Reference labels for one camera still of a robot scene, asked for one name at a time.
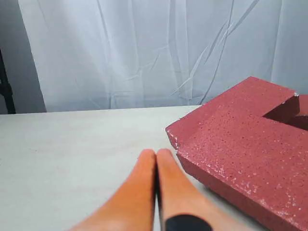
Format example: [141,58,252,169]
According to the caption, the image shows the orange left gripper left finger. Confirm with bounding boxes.
[71,149,156,231]

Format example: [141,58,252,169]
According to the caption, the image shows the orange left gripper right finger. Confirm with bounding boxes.
[156,149,241,231]

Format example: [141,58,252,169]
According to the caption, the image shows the red brick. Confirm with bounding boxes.
[166,77,308,149]
[177,111,308,231]

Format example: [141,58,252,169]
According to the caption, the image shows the red brick tilted back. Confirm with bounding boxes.
[166,77,308,149]

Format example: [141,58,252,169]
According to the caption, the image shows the white backdrop cloth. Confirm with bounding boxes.
[19,0,308,112]

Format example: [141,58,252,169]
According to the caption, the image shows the black stand left background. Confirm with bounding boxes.
[0,53,16,114]

